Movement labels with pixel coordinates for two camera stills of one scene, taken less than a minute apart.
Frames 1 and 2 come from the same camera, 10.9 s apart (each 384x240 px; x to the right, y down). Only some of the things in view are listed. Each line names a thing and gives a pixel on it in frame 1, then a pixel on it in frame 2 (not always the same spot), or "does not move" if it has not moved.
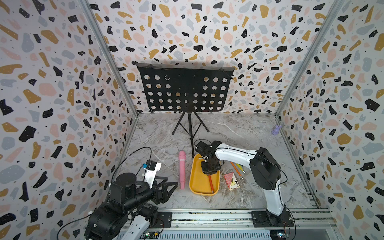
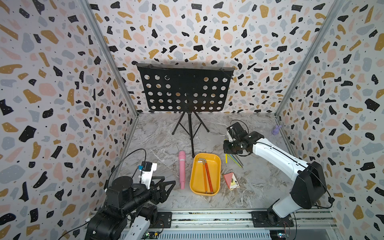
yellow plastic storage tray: x=199 y=182 does not move
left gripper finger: x=164 y=186 does not move
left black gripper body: x=156 y=196 does not move
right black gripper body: x=208 y=168 -> x=231 y=147
